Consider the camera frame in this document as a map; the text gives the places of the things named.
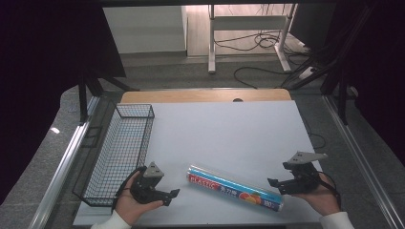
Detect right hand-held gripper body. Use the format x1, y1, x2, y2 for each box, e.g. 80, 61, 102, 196
282, 151, 329, 196

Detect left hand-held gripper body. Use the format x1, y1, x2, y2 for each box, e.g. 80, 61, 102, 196
129, 161, 170, 205

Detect plastic wrap roll box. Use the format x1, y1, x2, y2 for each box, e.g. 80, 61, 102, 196
185, 164, 285, 213

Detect black wire basket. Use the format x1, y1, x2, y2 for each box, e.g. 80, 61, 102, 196
72, 103, 156, 208

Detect person's left hand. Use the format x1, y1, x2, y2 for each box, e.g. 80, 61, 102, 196
114, 171, 164, 227

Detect person's right hand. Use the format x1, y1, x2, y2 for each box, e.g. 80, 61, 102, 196
290, 173, 342, 218

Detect white table mat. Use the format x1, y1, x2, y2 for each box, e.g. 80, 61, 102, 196
72, 99, 323, 227

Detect white power strip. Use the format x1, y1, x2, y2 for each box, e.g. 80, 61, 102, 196
298, 66, 317, 81

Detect black stand legs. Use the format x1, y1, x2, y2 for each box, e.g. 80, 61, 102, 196
76, 67, 140, 124
280, 6, 376, 126

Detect black curtain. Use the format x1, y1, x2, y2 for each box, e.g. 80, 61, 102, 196
288, 0, 405, 166
0, 0, 127, 206

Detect white cabinet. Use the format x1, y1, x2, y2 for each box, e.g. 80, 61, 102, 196
102, 5, 189, 55

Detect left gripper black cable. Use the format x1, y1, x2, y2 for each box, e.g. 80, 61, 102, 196
110, 171, 141, 214

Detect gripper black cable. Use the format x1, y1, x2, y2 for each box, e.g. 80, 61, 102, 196
110, 171, 141, 214
317, 171, 342, 209

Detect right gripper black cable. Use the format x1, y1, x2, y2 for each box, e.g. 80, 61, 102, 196
317, 171, 342, 209

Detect thin black cable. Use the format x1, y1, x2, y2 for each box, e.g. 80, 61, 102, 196
300, 114, 328, 151

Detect aluminium rail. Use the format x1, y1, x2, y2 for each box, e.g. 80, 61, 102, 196
28, 94, 100, 229
322, 94, 405, 229

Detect black floor cable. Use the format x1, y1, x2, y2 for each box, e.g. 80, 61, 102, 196
233, 66, 289, 90

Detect tangled black floor cables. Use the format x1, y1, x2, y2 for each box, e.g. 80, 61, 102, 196
213, 30, 309, 53

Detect white metal desk frame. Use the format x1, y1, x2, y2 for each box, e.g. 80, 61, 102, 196
207, 3, 299, 75

